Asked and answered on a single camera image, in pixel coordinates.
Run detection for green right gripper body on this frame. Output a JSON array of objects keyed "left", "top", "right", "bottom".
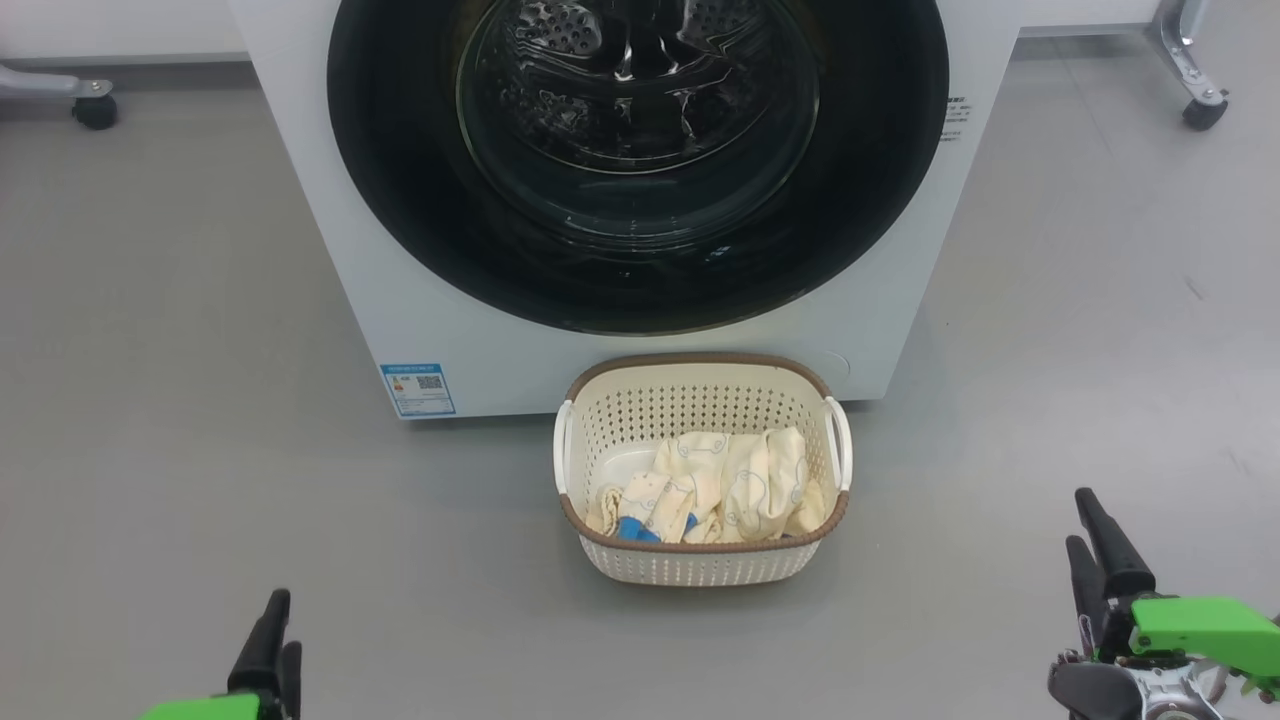
[{"left": 1095, "top": 596, "right": 1280, "bottom": 696}]

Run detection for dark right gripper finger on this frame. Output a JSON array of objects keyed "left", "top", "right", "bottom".
[
  {"left": 1075, "top": 488, "right": 1156, "bottom": 601},
  {"left": 1065, "top": 535, "right": 1109, "bottom": 656}
]

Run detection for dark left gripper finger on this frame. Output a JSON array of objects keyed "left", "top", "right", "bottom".
[
  {"left": 268, "top": 640, "right": 303, "bottom": 720},
  {"left": 228, "top": 588, "right": 291, "bottom": 696}
]

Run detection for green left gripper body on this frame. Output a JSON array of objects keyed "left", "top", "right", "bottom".
[{"left": 140, "top": 692, "right": 263, "bottom": 720}]

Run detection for cream garment with blue cuffs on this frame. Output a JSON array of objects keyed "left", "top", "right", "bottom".
[{"left": 587, "top": 432, "right": 733, "bottom": 544}]

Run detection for white front-load washing machine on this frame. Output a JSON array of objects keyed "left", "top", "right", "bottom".
[{"left": 228, "top": 0, "right": 1021, "bottom": 421}]

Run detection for steel washing machine drum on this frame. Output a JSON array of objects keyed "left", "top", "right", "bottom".
[{"left": 460, "top": 0, "right": 821, "bottom": 176}]

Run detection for blue energy label sticker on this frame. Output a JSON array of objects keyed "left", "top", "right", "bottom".
[{"left": 380, "top": 363, "right": 457, "bottom": 419}]

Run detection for cream perforated laundry basket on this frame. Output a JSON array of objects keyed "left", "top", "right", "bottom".
[{"left": 553, "top": 352, "right": 853, "bottom": 587}]

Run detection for white partition panel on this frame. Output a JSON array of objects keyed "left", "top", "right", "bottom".
[
  {"left": 1015, "top": 0, "right": 1166, "bottom": 36},
  {"left": 0, "top": 0, "right": 251, "bottom": 63}
]

